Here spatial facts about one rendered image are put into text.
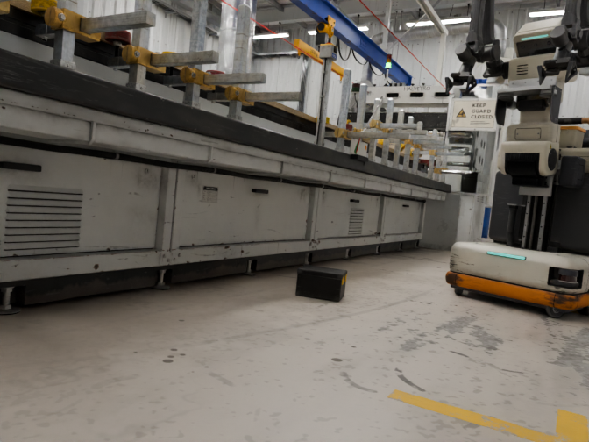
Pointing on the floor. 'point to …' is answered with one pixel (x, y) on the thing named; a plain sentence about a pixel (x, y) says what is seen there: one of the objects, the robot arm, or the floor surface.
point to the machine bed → (168, 203)
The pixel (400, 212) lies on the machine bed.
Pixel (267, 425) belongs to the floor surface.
